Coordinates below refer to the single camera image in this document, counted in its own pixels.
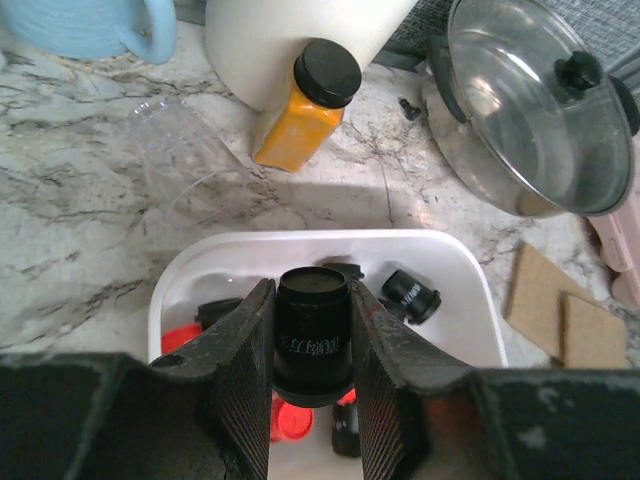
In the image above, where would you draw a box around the blue mug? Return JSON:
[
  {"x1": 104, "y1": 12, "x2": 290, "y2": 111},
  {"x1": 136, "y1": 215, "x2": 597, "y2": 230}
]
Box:
[{"x1": 1, "y1": 0, "x2": 177, "y2": 65}]

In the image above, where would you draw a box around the orange spice bottle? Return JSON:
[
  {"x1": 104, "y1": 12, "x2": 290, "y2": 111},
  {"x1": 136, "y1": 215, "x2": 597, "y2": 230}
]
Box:
[{"x1": 252, "y1": 38, "x2": 362, "y2": 173}]

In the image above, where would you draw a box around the white rectangular storage basket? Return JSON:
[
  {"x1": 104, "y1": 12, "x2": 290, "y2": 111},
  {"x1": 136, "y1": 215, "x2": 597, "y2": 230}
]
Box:
[{"x1": 147, "y1": 228, "x2": 510, "y2": 480}]

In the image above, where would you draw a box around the pink egg tray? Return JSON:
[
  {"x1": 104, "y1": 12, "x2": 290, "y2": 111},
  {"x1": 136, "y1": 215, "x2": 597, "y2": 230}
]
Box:
[{"x1": 588, "y1": 190, "x2": 639, "y2": 306}]

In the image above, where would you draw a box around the brown cardboard piece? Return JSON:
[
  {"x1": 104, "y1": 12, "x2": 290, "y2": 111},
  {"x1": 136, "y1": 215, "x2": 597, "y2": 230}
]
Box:
[{"x1": 506, "y1": 243, "x2": 628, "y2": 369}]

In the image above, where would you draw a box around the white thermos jug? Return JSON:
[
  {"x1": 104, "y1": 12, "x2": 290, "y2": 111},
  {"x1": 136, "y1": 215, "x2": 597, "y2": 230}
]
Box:
[{"x1": 204, "y1": 0, "x2": 416, "y2": 111}]

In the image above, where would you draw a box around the red coffee capsule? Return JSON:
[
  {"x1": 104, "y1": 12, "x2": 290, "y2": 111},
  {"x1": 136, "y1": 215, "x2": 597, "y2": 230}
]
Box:
[
  {"x1": 337, "y1": 388, "x2": 356, "y2": 406},
  {"x1": 270, "y1": 397, "x2": 315, "y2": 443},
  {"x1": 161, "y1": 323, "x2": 203, "y2": 355}
]

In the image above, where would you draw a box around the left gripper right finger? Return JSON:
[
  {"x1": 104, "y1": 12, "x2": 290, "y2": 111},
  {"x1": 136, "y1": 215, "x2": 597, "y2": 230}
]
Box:
[{"x1": 351, "y1": 282, "x2": 639, "y2": 479}]

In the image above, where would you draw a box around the clear plastic cup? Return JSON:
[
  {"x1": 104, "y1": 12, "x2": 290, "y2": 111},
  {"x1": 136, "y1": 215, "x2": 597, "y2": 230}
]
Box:
[{"x1": 124, "y1": 98, "x2": 249, "y2": 229}]

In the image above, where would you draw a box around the steel pot with lid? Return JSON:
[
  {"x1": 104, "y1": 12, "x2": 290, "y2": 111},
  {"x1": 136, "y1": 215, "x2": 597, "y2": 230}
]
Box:
[{"x1": 423, "y1": 1, "x2": 639, "y2": 218}]

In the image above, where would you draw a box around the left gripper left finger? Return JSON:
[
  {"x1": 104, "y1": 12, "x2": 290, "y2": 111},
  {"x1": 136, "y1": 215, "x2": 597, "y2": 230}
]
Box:
[{"x1": 1, "y1": 279, "x2": 275, "y2": 479}]

